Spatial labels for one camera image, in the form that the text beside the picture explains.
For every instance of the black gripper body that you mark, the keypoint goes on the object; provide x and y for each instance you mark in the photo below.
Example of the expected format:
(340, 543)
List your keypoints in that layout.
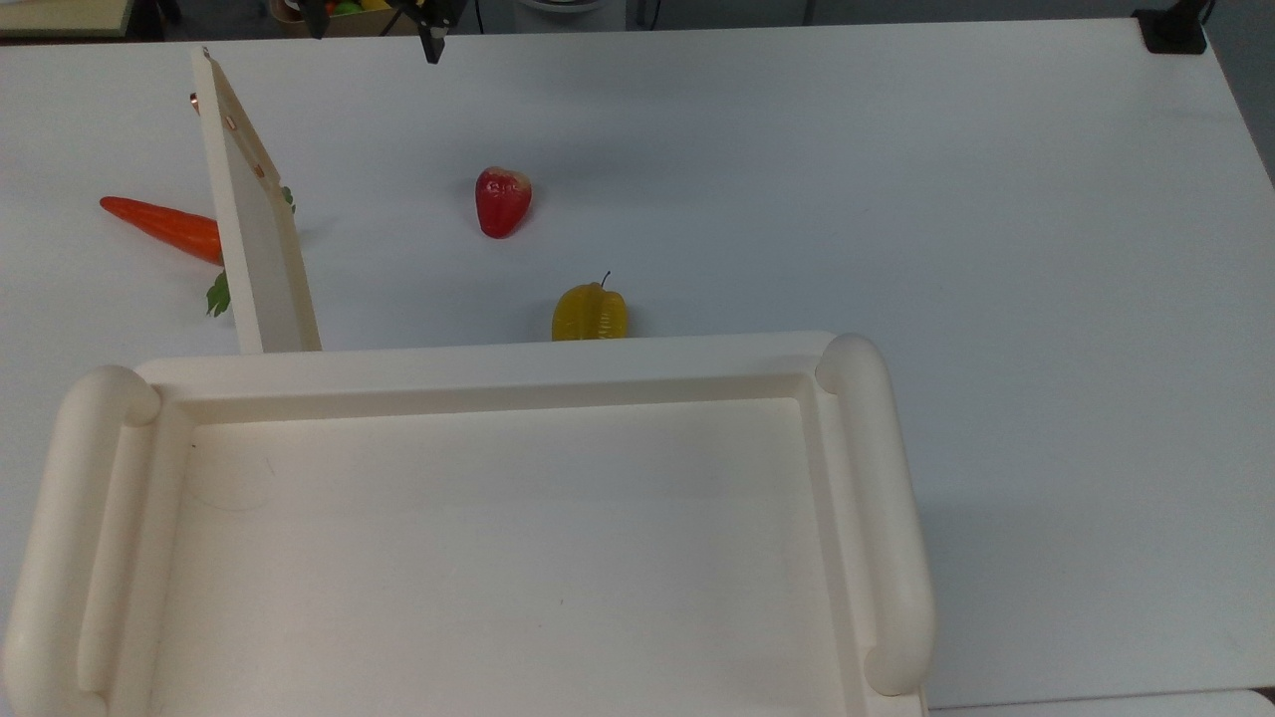
(430, 10)

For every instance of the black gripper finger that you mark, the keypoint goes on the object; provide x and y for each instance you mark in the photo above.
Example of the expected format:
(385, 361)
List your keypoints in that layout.
(433, 45)
(317, 18)

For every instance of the cream cabinet door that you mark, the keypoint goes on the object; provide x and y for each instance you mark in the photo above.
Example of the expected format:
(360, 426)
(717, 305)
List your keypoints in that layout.
(255, 239)

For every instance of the cardboard box of toy fruit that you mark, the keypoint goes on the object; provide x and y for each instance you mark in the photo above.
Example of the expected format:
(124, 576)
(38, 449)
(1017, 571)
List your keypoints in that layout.
(349, 14)

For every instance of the red toy wax apple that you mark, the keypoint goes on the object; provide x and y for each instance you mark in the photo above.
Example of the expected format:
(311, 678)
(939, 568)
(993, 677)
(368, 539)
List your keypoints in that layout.
(502, 202)

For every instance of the light wooden table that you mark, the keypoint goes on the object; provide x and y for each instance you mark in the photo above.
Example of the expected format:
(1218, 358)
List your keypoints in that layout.
(62, 15)

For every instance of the orange toy carrot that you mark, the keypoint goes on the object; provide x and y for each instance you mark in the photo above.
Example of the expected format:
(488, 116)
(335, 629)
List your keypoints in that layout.
(164, 225)

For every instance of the yellow toy starfruit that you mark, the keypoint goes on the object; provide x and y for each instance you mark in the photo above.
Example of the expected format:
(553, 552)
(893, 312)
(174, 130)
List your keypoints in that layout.
(589, 313)

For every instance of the black table clamp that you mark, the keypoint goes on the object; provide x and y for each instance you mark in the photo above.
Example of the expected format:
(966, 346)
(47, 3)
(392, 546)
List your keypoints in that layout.
(1173, 28)

